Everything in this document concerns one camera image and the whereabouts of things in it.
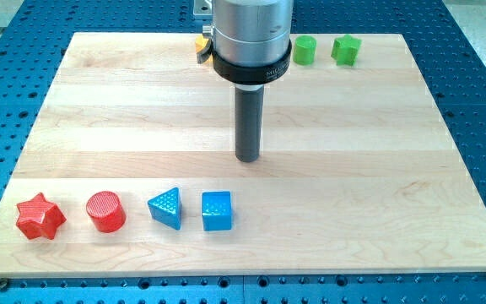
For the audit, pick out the green star block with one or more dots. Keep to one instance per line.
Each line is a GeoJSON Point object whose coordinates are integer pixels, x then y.
{"type": "Point", "coordinates": [345, 49]}

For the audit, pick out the red star block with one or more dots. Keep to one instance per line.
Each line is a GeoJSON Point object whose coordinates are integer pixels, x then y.
{"type": "Point", "coordinates": [38, 217]}

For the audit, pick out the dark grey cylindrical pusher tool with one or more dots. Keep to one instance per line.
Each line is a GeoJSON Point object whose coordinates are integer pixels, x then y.
{"type": "Point", "coordinates": [248, 121]}

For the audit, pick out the blue cube block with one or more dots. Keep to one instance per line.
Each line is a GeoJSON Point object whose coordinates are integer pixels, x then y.
{"type": "Point", "coordinates": [216, 211]}

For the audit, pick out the blue triangle block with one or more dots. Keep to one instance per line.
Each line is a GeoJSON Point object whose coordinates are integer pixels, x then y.
{"type": "Point", "coordinates": [166, 208]}

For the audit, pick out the wooden board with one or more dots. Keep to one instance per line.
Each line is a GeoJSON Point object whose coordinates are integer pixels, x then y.
{"type": "Point", "coordinates": [358, 172]}

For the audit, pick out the green cylinder block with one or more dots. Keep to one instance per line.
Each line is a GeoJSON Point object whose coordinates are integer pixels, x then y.
{"type": "Point", "coordinates": [304, 50]}

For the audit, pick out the yellow block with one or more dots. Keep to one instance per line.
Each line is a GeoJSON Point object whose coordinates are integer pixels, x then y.
{"type": "Point", "coordinates": [203, 48]}

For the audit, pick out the red cylinder block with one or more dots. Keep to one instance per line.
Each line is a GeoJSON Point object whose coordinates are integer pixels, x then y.
{"type": "Point", "coordinates": [106, 211]}

